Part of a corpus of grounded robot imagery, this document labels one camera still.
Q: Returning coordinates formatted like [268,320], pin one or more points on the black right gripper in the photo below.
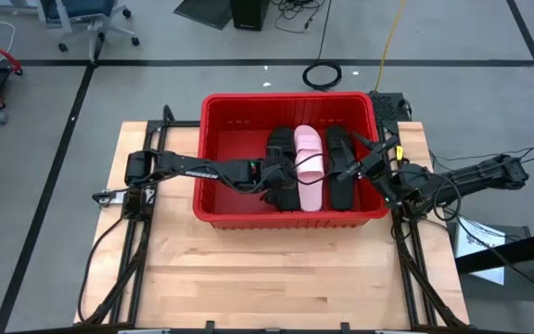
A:
[373,164]

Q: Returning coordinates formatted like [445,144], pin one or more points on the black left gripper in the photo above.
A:
[276,175]

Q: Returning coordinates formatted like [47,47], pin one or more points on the black foam slide sandal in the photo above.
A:
[341,195]
[285,201]

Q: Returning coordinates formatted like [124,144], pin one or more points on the white slide sandal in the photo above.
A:
[309,195]

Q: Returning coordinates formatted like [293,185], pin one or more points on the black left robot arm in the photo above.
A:
[188,168]

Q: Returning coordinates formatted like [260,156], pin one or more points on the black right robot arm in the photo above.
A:
[471,178]

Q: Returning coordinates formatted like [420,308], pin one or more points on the red plastic bin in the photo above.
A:
[239,153]

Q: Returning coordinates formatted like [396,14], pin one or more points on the black perforated control box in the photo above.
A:
[387,106]

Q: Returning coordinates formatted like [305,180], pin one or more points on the white printed paper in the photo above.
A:
[475,241]

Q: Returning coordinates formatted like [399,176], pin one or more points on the black computer tower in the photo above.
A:
[248,14]

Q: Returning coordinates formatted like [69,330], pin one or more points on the dark floor mat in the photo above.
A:
[204,11]

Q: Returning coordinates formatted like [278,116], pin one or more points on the blue office chair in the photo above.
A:
[86,14]

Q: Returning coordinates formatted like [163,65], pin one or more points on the silver frame bracket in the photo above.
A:
[109,197]

